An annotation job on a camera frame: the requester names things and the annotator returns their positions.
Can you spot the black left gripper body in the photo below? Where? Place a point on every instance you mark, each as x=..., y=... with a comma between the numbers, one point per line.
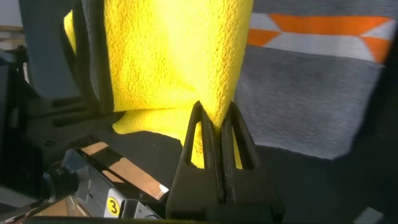
x=12, y=102

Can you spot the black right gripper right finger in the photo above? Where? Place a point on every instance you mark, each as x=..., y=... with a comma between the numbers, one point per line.
x=248, y=193

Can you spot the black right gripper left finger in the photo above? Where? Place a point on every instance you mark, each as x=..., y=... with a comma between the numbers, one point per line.
x=189, y=193

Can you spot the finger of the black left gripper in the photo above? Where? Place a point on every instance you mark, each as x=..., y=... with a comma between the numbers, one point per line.
x=40, y=123
x=40, y=105

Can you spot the grey towel with orange marks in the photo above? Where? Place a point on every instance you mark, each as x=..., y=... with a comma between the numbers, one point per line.
x=304, y=99

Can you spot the yellow towel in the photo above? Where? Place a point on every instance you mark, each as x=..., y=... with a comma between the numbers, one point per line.
x=174, y=56

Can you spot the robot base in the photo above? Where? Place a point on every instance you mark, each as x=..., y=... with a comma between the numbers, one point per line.
x=93, y=193

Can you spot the clear tape marker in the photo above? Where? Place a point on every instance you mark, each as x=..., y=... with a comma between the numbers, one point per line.
x=368, y=216

